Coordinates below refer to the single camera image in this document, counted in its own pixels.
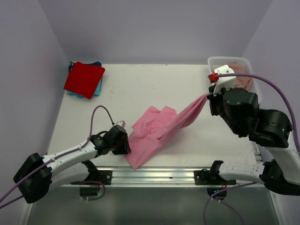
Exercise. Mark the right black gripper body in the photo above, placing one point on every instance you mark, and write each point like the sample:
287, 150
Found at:
216, 102

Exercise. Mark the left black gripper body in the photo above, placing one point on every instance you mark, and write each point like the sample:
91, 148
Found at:
120, 147

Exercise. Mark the beige t shirt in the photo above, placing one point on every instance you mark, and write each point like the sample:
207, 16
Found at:
241, 81

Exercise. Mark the pink t shirt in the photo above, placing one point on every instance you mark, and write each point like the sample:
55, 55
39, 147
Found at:
157, 127

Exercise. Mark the white plastic basket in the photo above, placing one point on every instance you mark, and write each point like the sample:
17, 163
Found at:
215, 62

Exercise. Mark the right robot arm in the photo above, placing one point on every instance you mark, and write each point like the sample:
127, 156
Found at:
267, 128

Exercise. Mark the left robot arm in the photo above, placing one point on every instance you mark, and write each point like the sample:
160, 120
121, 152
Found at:
40, 174

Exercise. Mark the teal folded t shirt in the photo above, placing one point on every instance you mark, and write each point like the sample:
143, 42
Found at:
98, 86

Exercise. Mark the red folded t shirt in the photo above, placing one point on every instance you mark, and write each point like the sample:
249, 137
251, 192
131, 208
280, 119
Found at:
83, 78

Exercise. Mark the dark blue folded t shirt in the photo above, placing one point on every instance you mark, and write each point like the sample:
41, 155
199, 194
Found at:
71, 64

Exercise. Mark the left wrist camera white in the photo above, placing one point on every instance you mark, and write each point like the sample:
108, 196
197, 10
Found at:
120, 123

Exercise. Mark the aluminium mounting rail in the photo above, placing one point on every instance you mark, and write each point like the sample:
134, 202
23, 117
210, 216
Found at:
175, 164

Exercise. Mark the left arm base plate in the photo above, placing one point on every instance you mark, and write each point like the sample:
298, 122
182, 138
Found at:
104, 176

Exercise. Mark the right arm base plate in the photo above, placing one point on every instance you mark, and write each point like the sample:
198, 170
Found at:
210, 177

